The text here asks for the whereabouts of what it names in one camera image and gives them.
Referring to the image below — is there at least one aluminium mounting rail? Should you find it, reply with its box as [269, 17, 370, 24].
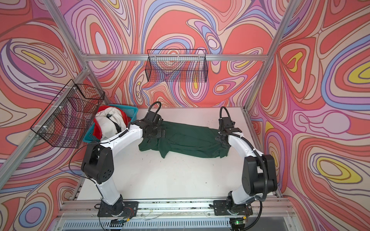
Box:
[51, 197, 303, 231]

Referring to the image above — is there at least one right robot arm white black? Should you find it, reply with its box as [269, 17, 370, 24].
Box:
[216, 106, 278, 215]

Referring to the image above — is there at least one black wire basket wall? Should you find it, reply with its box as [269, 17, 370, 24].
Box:
[145, 49, 208, 83]
[30, 80, 105, 148]

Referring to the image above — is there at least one black wire basket back wall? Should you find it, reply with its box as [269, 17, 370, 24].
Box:
[145, 49, 208, 83]

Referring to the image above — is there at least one teal plastic laundry basket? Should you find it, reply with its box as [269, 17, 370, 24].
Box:
[83, 104, 138, 143]

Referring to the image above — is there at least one black wire basket left wall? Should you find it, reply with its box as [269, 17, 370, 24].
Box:
[30, 80, 105, 148]

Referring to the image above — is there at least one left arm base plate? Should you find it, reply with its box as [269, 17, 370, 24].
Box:
[97, 201, 139, 218]

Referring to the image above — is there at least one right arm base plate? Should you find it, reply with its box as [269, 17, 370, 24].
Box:
[209, 200, 253, 217]

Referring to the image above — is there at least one green t shirt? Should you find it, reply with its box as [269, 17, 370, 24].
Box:
[138, 121, 229, 158]

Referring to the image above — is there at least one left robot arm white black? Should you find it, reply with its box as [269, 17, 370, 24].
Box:
[81, 101, 165, 218]

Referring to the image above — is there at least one red t shirt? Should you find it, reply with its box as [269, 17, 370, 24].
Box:
[93, 105, 131, 141]

